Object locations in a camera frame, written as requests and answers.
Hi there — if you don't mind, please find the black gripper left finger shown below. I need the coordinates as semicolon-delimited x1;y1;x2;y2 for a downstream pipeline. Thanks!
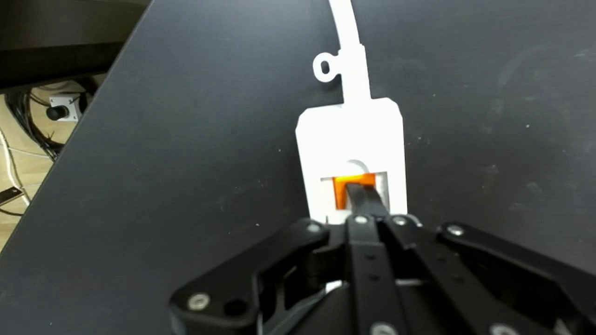
167;178;411;335

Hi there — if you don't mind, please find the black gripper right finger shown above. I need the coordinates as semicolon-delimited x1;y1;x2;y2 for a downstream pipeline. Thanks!
364;184;596;335

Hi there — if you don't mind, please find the small orange block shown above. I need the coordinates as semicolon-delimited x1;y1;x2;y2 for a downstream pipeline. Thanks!
333;173;377;212

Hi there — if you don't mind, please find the white power strip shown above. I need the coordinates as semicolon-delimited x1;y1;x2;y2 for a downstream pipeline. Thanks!
294;97;409;229

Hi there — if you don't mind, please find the white device with black knob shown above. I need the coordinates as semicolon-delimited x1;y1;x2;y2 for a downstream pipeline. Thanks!
44;91;81;123

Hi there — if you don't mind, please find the black cable bundle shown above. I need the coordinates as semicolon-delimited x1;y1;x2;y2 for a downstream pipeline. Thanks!
3;83;66;158

